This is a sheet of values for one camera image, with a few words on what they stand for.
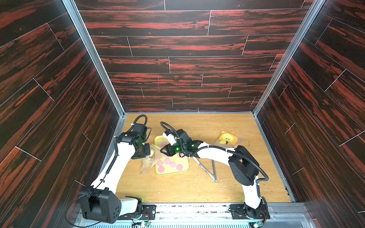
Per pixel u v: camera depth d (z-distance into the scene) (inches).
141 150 25.5
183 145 27.2
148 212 28.8
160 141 39.7
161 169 35.0
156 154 37.6
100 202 15.3
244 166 19.9
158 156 36.7
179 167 35.9
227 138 40.2
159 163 36.8
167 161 36.7
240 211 29.3
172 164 36.0
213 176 33.6
